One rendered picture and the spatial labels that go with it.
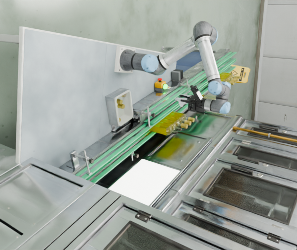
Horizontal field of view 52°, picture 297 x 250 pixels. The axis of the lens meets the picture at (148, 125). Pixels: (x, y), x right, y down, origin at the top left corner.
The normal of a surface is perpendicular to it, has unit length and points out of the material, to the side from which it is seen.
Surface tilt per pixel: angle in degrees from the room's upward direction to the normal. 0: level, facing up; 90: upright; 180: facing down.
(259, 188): 90
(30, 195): 90
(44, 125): 0
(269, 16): 90
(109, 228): 90
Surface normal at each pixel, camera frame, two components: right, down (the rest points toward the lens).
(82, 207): -0.08, -0.88
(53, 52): 0.82, 0.20
